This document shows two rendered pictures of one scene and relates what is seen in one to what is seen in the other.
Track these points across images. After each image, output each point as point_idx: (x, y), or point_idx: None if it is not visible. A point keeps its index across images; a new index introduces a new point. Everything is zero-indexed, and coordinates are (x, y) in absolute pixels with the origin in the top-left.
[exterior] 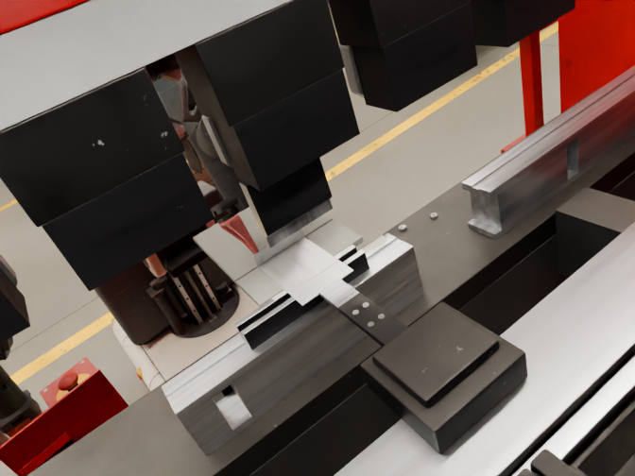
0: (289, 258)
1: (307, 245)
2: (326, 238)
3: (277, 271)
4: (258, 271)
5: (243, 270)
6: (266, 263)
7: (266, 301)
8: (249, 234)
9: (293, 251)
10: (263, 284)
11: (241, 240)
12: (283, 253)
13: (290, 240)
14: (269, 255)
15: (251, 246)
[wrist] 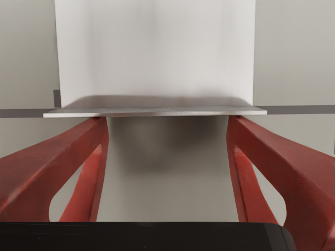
0: (158, 45)
1: (77, 55)
2: (12, 34)
3: (224, 18)
4: (262, 84)
5: (293, 136)
6: (228, 92)
7: None
8: (264, 142)
9: (130, 67)
10: (288, 6)
11: (269, 209)
12: (159, 91)
13: (108, 109)
14: (202, 107)
15: (263, 127)
